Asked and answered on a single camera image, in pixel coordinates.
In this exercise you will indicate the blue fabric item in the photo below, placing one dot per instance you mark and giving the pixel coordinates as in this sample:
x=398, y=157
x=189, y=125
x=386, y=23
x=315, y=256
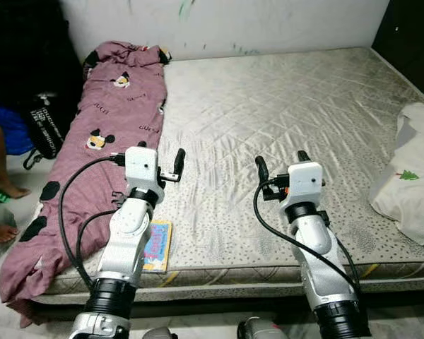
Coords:
x=10, y=131

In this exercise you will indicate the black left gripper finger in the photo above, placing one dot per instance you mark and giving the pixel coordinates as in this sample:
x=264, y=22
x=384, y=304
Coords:
x=179, y=166
x=141, y=145

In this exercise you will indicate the mauve cartoon mouse blanket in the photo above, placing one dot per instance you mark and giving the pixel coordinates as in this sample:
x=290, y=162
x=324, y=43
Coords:
x=106, y=113

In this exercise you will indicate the large black bag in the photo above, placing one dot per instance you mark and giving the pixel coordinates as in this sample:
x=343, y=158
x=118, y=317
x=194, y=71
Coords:
x=28, y=49

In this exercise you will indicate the silver robot left leg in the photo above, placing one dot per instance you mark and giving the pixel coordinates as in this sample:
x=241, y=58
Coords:
x=159, y=333

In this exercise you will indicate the quilted grey patterned mattress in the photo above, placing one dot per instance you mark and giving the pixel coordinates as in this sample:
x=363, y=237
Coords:
x=268, y=106

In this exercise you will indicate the dark tufted headboard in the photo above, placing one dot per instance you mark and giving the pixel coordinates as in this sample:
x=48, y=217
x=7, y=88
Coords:
x=410, y=35

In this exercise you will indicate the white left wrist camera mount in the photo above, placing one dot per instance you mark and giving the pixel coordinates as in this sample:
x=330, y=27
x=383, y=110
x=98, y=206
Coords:
x=143, y=166

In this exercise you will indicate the black tote with white print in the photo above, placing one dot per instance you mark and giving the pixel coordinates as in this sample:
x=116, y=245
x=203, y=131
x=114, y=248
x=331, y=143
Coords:
x=46, y=127

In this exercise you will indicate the yellow-edged blue children's book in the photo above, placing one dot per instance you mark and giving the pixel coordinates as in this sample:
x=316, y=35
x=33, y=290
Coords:
x=159, y=247

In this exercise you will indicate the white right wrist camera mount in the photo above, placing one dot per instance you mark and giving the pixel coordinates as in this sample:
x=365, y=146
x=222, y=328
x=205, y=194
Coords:
x=304, y=180

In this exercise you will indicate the white pillow with green tree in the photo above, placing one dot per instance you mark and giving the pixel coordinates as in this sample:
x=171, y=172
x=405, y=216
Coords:
x=410, y=198

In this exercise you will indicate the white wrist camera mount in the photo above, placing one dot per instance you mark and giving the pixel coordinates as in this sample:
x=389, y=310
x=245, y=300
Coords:
x=143, y=166
x=304, y=180

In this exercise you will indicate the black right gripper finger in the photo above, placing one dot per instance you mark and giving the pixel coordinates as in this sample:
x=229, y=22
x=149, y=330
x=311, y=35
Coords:
x=304, y=157
x=262, y=171

